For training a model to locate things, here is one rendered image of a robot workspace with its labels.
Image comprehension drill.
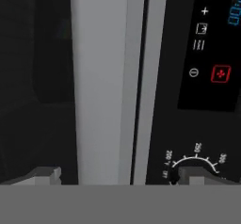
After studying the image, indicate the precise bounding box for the black oven door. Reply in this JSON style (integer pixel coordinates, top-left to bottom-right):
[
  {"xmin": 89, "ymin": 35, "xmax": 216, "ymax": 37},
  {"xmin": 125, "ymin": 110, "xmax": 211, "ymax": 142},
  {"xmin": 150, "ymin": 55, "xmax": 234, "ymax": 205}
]
[{"xmin": 0, "ymin": 0, "xmax": 147, "ymax": 186}]

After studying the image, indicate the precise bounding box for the silver oven door handle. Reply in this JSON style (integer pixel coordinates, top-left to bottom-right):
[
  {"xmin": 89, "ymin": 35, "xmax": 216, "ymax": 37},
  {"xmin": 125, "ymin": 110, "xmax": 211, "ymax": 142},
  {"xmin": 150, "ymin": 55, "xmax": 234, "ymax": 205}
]
[{"xmin": 69, "ymin": 0, "xmax": 130, "ymax": 186}]

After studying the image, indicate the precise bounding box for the black oven with control panel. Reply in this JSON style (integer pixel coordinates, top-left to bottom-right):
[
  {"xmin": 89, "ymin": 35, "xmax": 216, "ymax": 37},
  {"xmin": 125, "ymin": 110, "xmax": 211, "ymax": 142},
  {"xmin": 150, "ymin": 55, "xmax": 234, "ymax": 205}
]
[{"xmin": 133, "ymin": 0, "xmax": 241, "ymax": 186}]

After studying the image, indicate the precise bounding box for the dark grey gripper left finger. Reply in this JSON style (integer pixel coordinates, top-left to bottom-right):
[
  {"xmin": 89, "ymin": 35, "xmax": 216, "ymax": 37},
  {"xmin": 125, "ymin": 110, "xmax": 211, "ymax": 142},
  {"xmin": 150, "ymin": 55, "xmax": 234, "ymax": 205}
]
[{"xmin": 0, "ymin": 166, "xmax": 63, "ymax": 186}]

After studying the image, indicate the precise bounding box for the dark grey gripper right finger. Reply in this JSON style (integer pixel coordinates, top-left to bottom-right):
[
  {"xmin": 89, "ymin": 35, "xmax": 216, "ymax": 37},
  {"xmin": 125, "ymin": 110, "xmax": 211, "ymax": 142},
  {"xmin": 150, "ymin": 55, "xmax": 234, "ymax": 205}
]
[{"xmin": 176, "ymin": 166, "xmax": 241, "ymax": 186}]

